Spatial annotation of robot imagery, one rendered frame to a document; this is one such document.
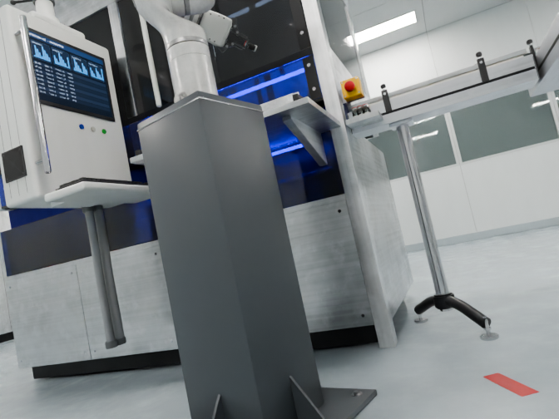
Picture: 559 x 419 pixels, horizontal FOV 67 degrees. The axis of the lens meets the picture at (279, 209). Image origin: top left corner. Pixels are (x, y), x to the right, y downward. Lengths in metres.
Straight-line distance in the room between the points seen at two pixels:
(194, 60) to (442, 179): 5.28
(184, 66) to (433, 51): 5.58
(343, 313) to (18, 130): 1.39
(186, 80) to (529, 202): 5.50
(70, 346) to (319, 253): 1.45
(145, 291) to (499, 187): 5.03
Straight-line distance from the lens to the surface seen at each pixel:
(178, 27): 1.27
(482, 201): 6.22
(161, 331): 2.12
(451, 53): 6.57
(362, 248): 1.65
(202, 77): 1.21
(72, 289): 2.47
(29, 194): 1.77
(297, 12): 1.90
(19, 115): 1.84
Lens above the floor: 0.45
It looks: 5 degrees up
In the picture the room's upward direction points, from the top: 12 degrees counter-clockwise
